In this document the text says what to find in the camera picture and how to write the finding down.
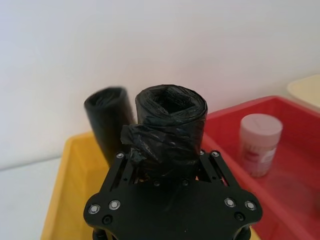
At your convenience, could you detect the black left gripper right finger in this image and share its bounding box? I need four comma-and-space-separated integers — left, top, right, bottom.
196, 149, 231, 188

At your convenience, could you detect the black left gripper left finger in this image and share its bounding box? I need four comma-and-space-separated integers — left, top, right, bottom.
105, 151, 141, 192

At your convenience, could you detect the black garbage bag roll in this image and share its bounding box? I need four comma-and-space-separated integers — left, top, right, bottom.
83, 86, 138, 168
120, 84, 209, 178

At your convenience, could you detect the yellow plastic bin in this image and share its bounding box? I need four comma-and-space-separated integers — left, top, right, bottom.
39, 131, 262, 240

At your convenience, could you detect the white plastic jar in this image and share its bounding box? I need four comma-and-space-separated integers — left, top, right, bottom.
239, 113, 284, 179

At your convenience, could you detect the red plastic bin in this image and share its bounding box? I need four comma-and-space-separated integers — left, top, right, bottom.
199, 95, 320, 240

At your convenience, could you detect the cream plastic bin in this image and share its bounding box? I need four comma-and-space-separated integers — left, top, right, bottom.
287, 74, 320, 113

